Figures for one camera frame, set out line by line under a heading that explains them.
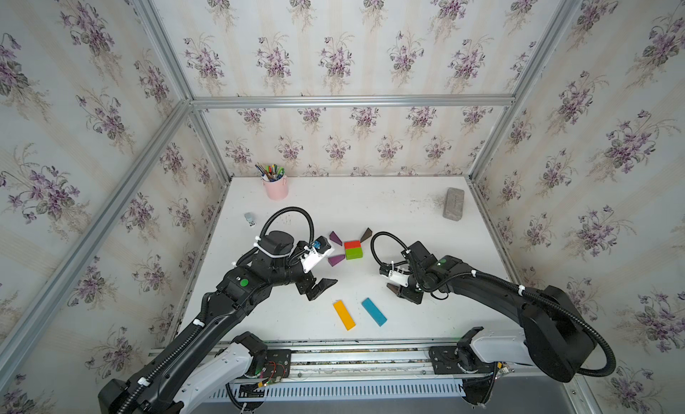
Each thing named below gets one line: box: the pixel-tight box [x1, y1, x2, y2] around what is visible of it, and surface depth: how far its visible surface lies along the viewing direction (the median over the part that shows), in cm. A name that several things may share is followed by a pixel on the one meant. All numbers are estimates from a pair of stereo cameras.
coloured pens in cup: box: [254, 162, 286, 183], surface depth 109 cm
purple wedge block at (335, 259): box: [328, 254, 346, 267], surface depth 95 cm
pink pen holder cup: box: [262, 174, 289, 201], surface depth 110 cm
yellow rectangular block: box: [332, 299, 356, 332], surface depth 84 cm
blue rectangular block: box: [361, 297, 388, 328], surface depth 84 cm
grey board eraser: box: [442, 187, 465, 222], surface depth 110 cm
